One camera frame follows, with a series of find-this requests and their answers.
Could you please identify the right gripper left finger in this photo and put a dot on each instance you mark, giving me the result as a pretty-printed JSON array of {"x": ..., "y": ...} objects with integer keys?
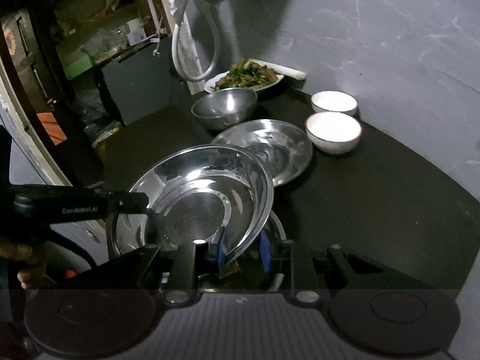
[{"x": 218, "y": 249}]

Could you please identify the white ceramic bowl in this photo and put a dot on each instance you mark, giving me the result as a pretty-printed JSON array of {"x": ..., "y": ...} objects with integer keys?
[
  {"x": 334, "y": 101},
  {"x": 333, "y": 132}
]

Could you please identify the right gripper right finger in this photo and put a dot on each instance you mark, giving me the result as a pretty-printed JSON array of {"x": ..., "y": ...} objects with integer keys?
[{"x": 265, "y": 252}]

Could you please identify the left hand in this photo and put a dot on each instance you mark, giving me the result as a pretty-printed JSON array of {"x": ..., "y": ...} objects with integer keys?
[{"x": 27, "y": 279}]

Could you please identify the white plate with stir-fry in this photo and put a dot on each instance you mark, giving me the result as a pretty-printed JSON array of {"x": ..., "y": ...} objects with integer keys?
[{"x": 245, "y": 73}]

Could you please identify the large steel plate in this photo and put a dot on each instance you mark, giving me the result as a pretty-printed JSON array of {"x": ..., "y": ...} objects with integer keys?
[{"x": 200, "y": 193}]

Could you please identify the white leek stalk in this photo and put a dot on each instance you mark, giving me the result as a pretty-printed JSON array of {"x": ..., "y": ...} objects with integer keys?
[{"x": 282, "y": 70}]

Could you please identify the steel mixing bowl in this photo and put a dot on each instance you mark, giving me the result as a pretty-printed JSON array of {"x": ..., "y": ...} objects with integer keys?
[{"x": 224, "y": 108}]

